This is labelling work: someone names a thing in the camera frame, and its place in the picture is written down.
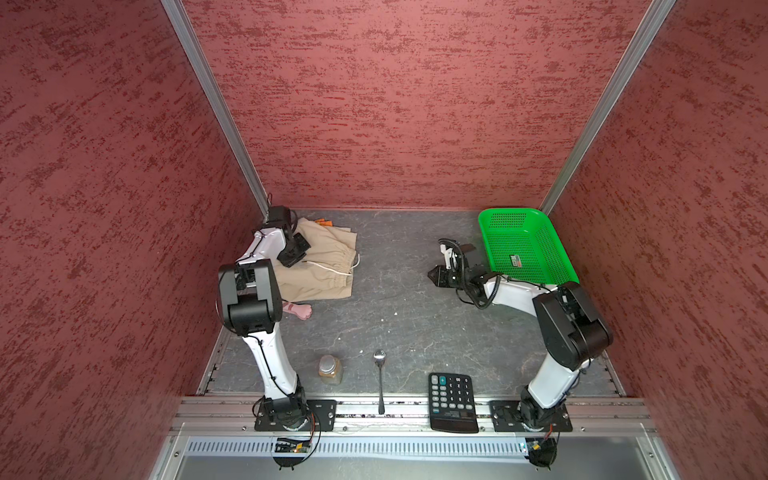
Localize beige shorts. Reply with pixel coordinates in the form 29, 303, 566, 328
274, 218, 359, 303

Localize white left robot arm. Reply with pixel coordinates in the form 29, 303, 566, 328
217, 227, 311, 431

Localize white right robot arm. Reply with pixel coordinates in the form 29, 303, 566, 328
428, 238, 613, 432

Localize green plastic basket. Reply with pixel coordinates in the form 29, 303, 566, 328
478, 208, 580, 285

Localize pink cat paw scoop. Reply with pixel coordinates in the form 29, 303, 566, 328
282, 301, 313, 321

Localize metal spoon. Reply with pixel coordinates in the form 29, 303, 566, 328
373, 349, 386, 415

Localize small amber glass jar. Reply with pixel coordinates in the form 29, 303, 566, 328
318, 355, 343, 385

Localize black calculator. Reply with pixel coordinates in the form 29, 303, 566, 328
428, 372, 479, 434

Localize right circuit board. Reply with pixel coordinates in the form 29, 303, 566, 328
527, 438, 558, 469

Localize circuit board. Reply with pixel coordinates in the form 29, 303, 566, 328
527, 438, 558, 469
273, 437, 314, 456

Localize left circuit board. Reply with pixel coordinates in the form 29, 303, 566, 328
273, 437, 314, 456

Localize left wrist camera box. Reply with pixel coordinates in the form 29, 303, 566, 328
263, 206, 294, 230

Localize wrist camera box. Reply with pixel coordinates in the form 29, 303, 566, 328
263, 206, 294, 230
439, 238, 461, 271

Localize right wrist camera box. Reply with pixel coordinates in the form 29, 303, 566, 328
439, 238, 461, 271

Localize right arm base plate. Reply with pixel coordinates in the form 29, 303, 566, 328
489, 399, 573, 434

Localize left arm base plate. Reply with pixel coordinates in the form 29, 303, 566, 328
252, 399, 338, 434

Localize aluminium front rail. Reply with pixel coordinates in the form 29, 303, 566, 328
170, 394, 659, 438

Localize aluminium corner post left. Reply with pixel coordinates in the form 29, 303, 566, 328
161, 0, 270, 218

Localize aluminium corner post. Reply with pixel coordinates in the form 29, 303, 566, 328
161, 0, 270, 218
539, 0, 676, 215

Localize aluminium corner post right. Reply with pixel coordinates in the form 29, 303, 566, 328
539, 0, 676, 215

